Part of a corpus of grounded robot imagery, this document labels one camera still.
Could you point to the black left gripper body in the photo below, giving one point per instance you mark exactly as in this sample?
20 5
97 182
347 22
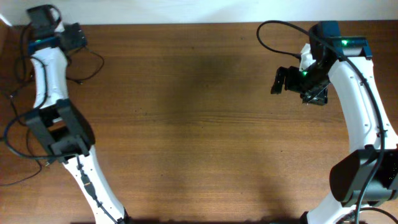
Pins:
73 36

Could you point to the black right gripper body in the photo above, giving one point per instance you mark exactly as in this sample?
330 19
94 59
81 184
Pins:
310 84

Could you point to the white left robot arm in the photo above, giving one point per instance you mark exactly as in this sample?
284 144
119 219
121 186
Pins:
62 131

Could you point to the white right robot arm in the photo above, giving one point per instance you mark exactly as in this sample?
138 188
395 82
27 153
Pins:
367 177

